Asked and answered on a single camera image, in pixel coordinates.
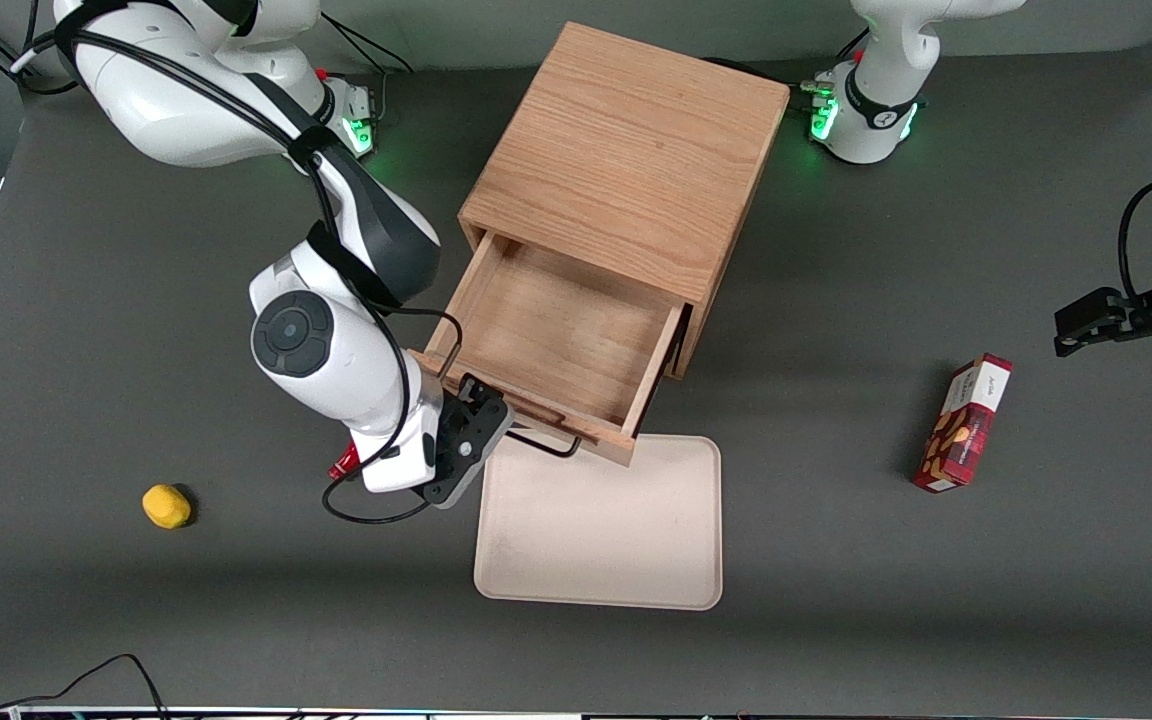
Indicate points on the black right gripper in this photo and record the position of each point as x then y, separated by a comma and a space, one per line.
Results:
450, 419

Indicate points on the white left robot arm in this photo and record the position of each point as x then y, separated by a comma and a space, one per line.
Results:
881, 100

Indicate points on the wooden drawer cabinet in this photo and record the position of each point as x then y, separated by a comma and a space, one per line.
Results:
626, 150

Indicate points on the red cookie box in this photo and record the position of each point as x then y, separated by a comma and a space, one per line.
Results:
966, 425

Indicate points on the red cola bottle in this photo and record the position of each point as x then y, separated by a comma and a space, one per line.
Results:
341, 467

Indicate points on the beige plastic tray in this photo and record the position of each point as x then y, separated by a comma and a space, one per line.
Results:
596, 540

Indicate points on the yellow lemon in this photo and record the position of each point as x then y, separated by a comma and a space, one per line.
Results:
166, 506

